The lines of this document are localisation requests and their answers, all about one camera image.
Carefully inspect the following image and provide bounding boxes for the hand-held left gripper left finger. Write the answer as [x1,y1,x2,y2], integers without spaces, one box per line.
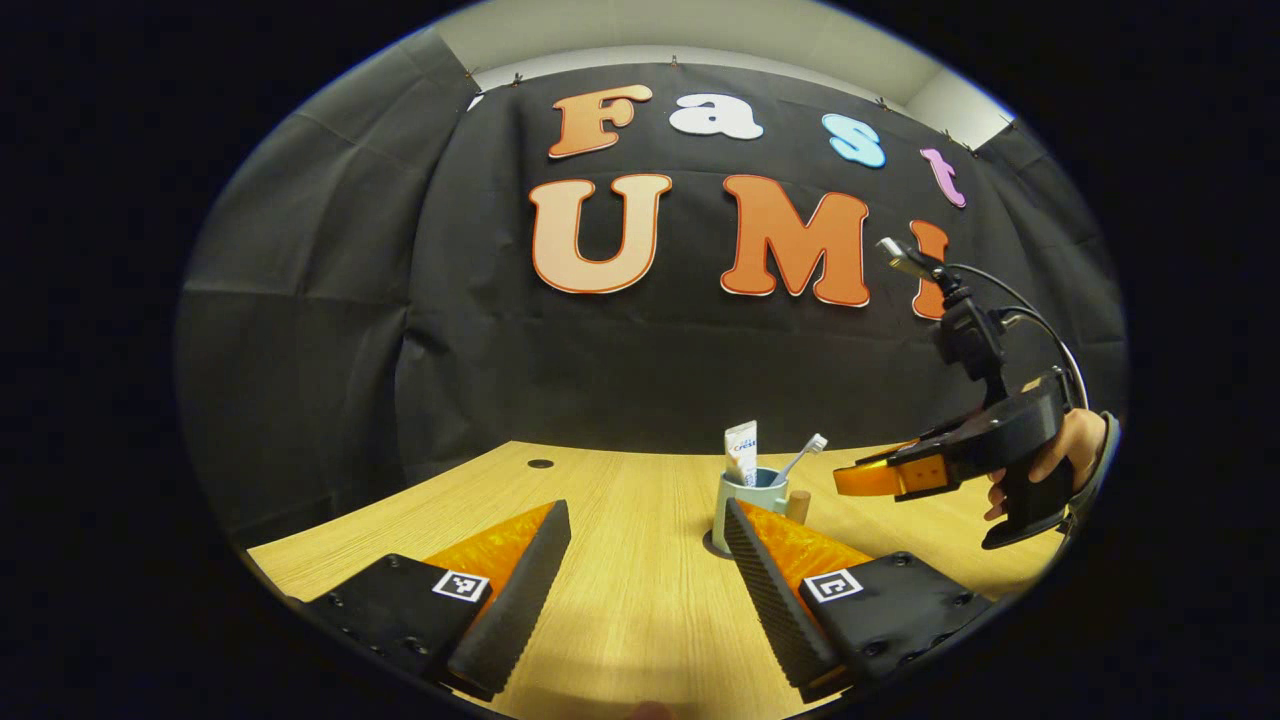
[285,500,573,701]

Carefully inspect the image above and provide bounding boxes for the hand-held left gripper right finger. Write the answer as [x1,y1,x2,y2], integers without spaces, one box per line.
[724,497,1021,704]

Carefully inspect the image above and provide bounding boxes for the white toothbrush blue bristles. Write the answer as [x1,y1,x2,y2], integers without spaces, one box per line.
[772,433,829,487]

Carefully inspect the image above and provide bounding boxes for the pale green cup wooden handle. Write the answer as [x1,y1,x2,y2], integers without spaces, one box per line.
[711,467,812,556]

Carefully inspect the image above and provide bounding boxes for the white toothpaste tube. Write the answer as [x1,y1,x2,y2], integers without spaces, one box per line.
[724,421,759,488]

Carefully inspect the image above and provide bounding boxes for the wooden desktop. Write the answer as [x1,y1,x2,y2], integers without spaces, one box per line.
[245,440,1066,720]

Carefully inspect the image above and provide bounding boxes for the black backdrop cloth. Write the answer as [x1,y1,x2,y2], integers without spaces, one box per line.
[172,25,1129,546]

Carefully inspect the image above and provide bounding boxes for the black cable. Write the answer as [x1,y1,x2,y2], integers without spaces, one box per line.
[945,262,1091,411]

